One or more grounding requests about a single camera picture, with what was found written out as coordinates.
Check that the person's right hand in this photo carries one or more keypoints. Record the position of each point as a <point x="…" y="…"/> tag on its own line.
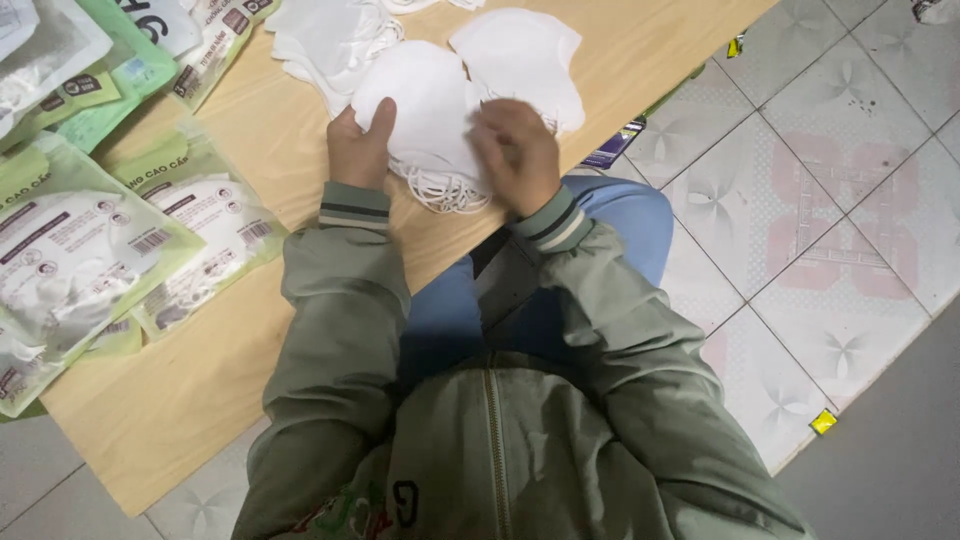
<point x="525" y="161"/>

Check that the person's left hand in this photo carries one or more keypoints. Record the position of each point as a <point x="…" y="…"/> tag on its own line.
<point x="358" y="154"/>

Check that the person's right fingers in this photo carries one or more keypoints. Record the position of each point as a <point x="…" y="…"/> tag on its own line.
<point x="491" y="139"/>

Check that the stack of white face masks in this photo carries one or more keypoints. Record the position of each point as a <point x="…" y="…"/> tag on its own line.
<point x="330" y="37"/>
<point x="517" y="52"/>
<point x="427" y="105"/>

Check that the purple foil packet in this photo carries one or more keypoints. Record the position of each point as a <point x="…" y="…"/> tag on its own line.
<point x="613" y="142"/>

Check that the white face mask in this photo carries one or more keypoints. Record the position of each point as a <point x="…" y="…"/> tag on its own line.
<point x="427" y="4"/>

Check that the blue trousers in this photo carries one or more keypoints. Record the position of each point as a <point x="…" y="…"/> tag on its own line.
<point x="622" y="217"/>

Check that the green packet under table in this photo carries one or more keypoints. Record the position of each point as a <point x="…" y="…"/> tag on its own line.
<point x="671" y="91"/>

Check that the yellow and black wrapper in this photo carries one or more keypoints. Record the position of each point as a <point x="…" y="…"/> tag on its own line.
<point x="735" y="46"/>

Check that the pile of green mask packets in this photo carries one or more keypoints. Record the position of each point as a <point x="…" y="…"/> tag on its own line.
<point x="97" y="225"/>

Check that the yellow wrapper scrap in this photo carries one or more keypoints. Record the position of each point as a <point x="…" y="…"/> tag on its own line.
<point x="823" y="421"/>

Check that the crumpled plastic wrapper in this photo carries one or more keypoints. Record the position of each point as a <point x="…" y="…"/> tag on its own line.
<point x="934" y="9"/>

